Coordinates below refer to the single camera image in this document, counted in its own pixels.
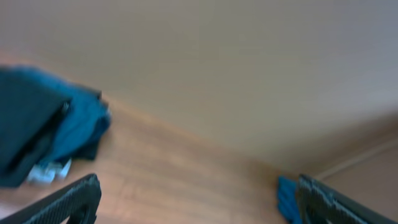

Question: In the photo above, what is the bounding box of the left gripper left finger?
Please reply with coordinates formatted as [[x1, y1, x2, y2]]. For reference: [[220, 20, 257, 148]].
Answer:
[[1, 174, 101, 224]]

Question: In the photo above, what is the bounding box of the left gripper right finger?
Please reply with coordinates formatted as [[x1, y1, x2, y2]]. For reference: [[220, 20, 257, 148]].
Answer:
[[296, 174, 397, 224]]

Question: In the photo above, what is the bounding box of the black t-shirt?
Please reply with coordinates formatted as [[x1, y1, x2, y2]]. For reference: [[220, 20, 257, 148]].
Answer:
[[1, 67, 71, 188]]

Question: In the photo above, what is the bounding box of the blue t-shirt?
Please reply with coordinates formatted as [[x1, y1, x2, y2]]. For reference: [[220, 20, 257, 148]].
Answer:
[[277, 176, 303, 224]]

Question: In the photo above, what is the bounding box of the folded white garment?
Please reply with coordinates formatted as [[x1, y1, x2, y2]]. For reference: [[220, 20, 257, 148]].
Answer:
[[26, 159, 72, 184]]

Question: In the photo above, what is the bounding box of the folded dark blue shirt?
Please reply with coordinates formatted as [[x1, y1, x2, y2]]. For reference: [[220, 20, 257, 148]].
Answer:
[[8, 65, 111, 166]]

